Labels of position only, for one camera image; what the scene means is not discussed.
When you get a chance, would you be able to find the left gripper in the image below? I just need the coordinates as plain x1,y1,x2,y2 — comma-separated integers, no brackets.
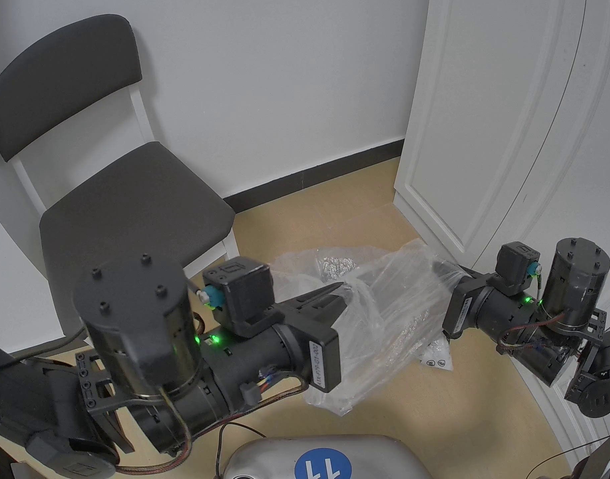
201,282,354,414

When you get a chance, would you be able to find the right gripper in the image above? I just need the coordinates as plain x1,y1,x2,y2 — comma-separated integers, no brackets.
441,271,539,344

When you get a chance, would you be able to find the clear plastic bag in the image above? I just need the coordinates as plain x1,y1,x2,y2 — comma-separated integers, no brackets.
270,239,463,416

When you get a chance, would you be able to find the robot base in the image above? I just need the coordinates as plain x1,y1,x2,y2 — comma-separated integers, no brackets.
225,434,425,479

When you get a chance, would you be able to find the white printed wrapper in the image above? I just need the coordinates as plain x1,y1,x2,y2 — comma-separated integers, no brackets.
419,337,455,372

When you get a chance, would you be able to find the white wardrobe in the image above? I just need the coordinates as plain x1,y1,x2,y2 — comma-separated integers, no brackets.
394,0,610,479

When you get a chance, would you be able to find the grey padded white chair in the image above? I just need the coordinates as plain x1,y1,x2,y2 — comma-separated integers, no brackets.
0,14,241,352

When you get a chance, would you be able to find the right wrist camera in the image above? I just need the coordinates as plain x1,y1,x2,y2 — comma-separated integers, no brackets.
494,241,541,297

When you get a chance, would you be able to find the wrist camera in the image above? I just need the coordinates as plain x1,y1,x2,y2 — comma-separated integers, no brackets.
494,241,541,297
202,257,286,339

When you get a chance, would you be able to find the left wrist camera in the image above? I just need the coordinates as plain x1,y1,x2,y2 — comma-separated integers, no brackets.
202,257,286,339

